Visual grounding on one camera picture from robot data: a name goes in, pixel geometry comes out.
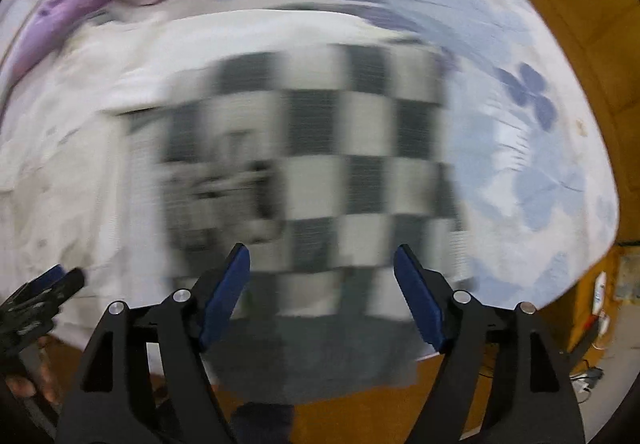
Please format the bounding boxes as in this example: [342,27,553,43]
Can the white charger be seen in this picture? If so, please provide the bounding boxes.
[594,270,609,316]

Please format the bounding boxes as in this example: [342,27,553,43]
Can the power strip with chargers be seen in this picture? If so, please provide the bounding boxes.
[562,244,640,360]

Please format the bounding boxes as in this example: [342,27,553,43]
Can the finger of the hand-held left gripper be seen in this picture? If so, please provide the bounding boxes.
[15,264,68,297]
[42,267,87,312]

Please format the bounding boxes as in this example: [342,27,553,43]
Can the grey white checkered cardigan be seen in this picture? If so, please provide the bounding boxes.
[125,44,473,400]

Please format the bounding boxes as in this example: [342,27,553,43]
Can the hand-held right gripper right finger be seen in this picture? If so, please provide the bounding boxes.
[394,244,586,444]

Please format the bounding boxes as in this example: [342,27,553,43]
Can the person's left hand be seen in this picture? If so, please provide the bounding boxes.
[7,334,60,406]

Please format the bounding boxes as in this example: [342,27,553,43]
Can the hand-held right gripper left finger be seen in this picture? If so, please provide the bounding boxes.
[55,244,251,444]

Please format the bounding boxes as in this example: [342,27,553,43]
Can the tangled cables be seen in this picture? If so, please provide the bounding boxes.
[569,360,607,392]

